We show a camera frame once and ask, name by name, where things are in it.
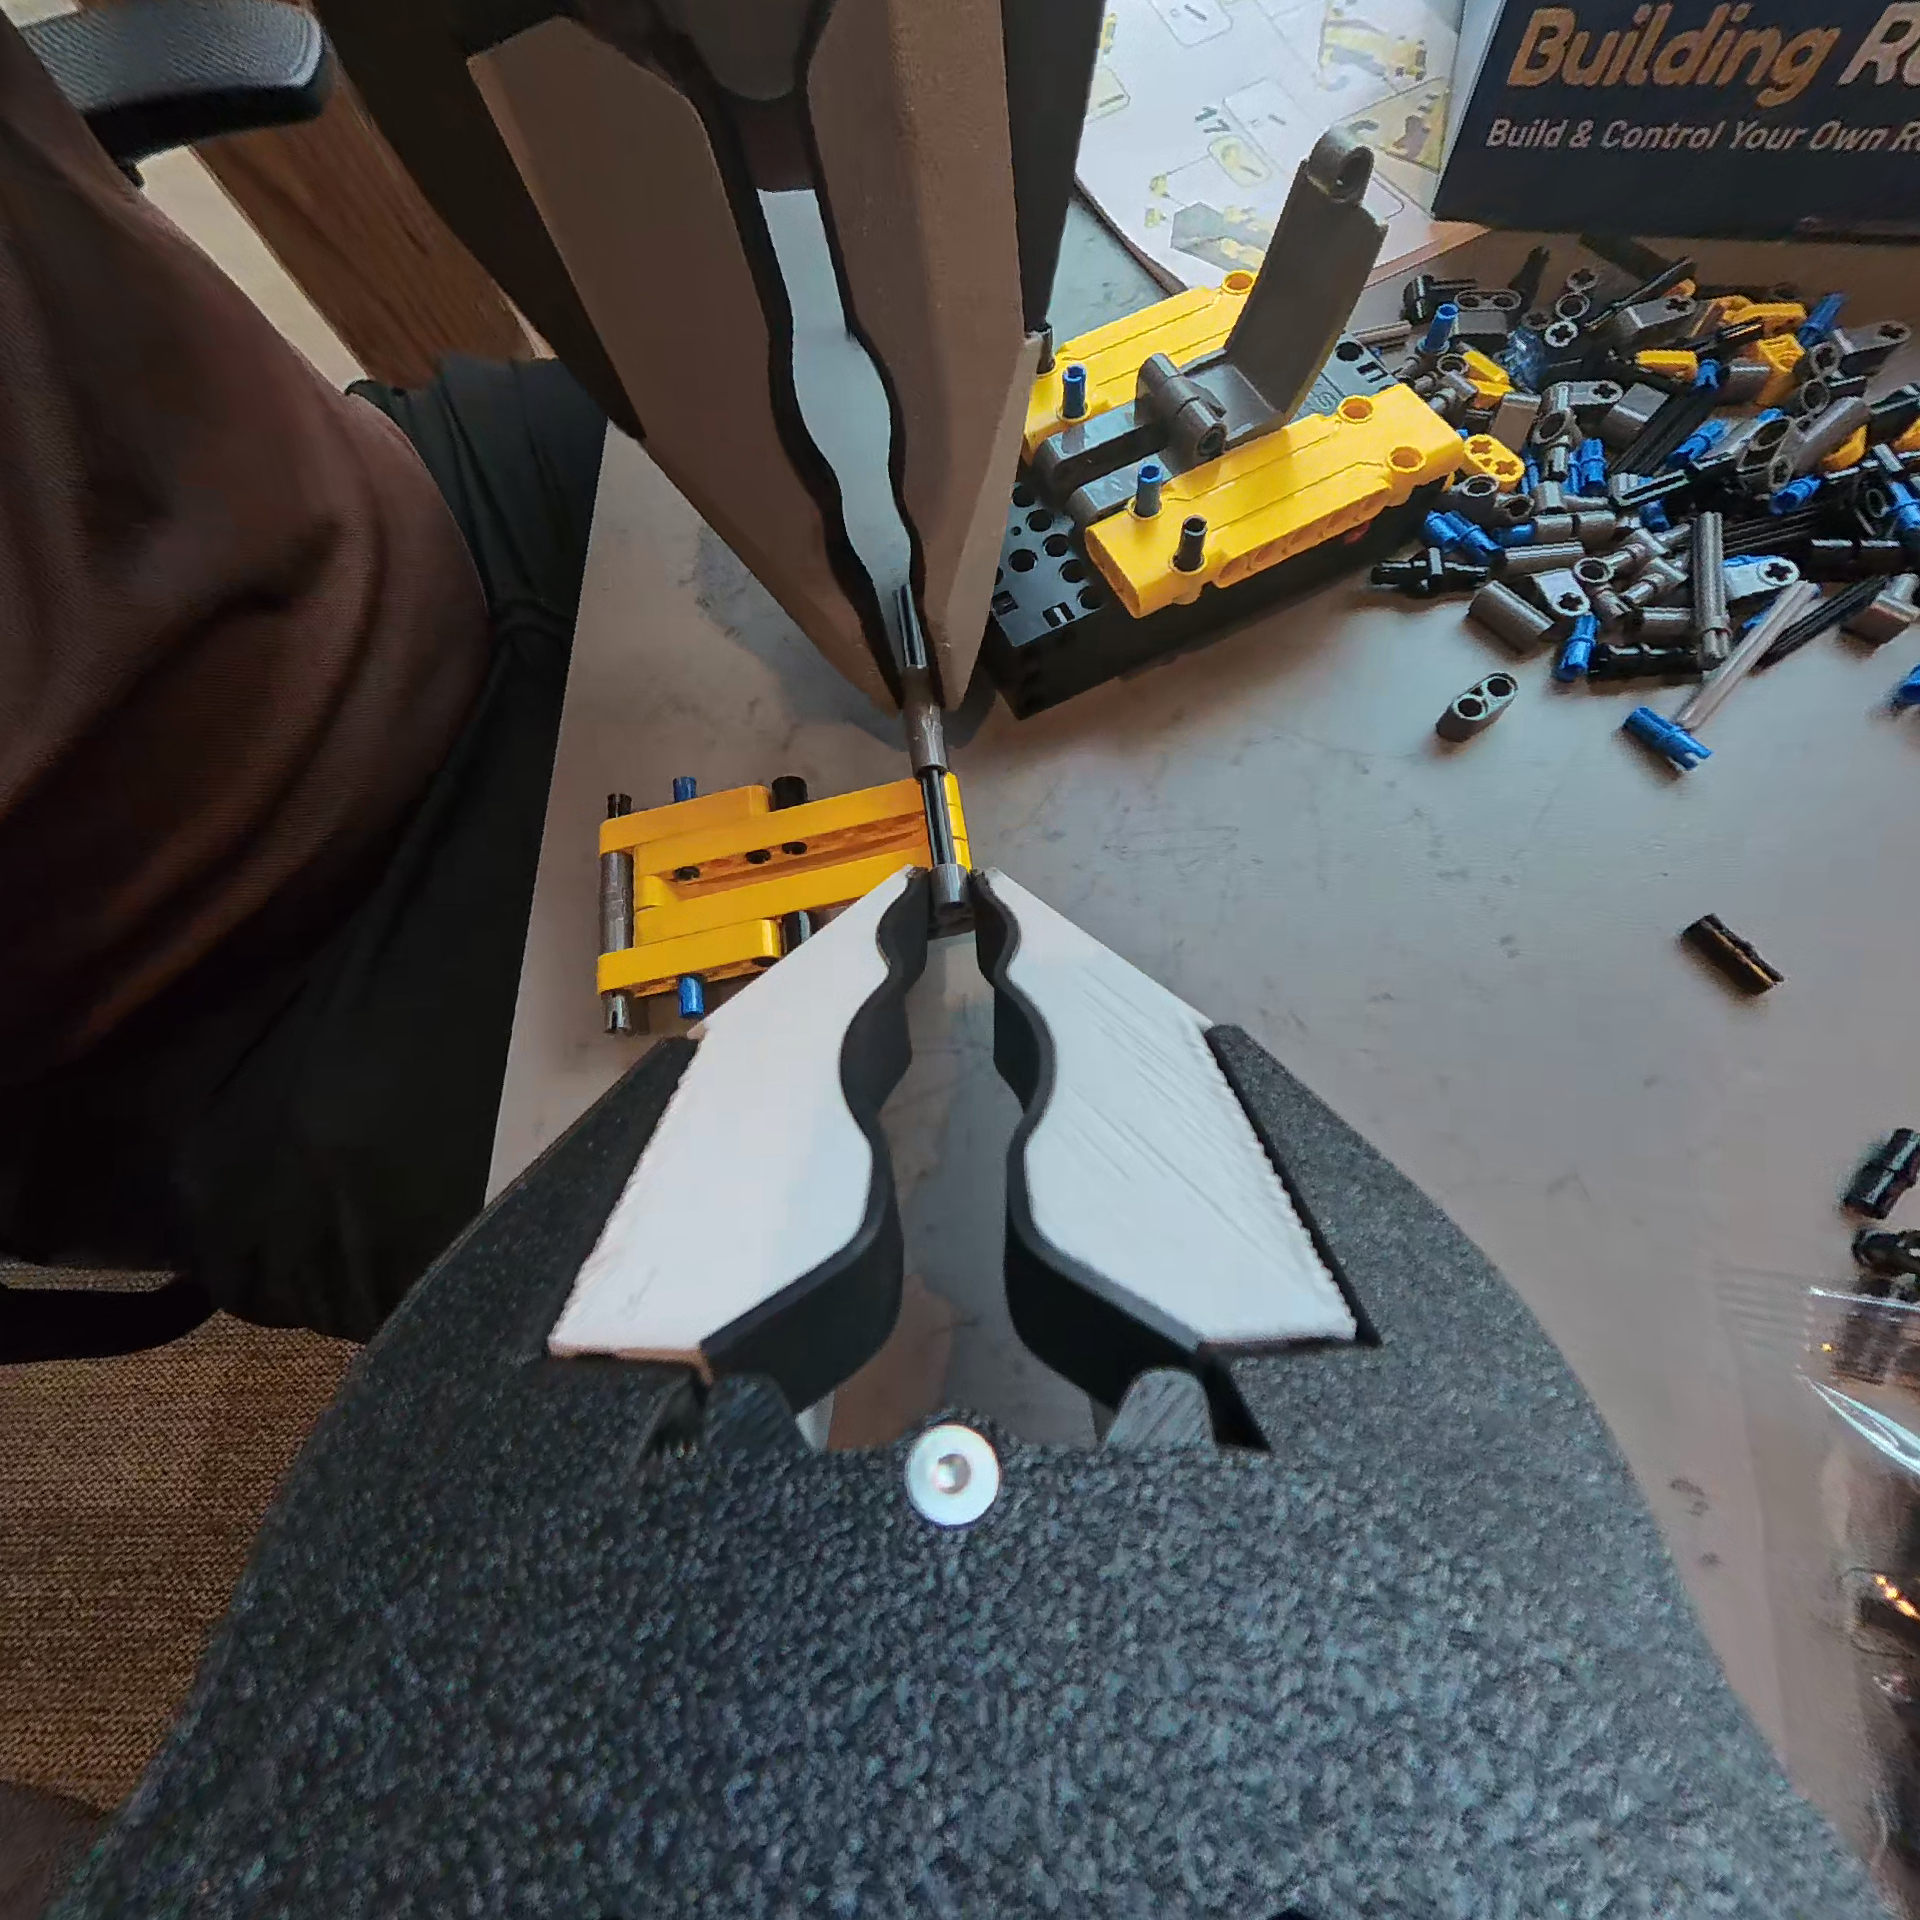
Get yellow brick panel piece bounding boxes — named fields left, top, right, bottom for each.
left=592, top=772, right=973, bottom=1040

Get small grey connector brick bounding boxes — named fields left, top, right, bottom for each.
left=1431, top=666, right=1527, bottom=744

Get small black pin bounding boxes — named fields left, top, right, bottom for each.
left=1678, top=912, right=1784, bottom=1000

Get yellow black brick vehicle model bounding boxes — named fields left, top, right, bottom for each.
left=983, top=127, right=1532, bottom=721

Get person's black trousers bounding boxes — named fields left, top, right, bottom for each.
left=0, top=353, right=623, bottom=1345

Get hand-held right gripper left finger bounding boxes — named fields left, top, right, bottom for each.
left=546, top=870, right=907, bottom=1397

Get building instruction booklet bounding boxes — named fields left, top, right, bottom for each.
left=1075, top=0, right=1479, bottom=293

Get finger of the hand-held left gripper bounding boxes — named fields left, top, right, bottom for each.
left=468, top=24, right=907, bottom=716
left=799, top=0, right=1039, bottom=721

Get bag of red black parts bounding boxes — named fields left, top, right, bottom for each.
left=1794, top=1118, right=1920, bottom=1696

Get black grey axle rod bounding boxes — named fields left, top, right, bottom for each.
left=900, top=585, right=975, bottom=936

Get blue cardboard box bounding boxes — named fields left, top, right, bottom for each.
left=1431, top=0, right=1920, bottom=242

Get grey desk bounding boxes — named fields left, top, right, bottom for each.
left=480, top=209, right=1920, bottom=1920

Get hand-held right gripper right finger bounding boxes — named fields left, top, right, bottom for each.
left=984, top=870, right=1360, bottom=1397

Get pile of small bricks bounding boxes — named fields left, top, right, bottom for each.
left=1367, top=236, right=1920, bottom=776

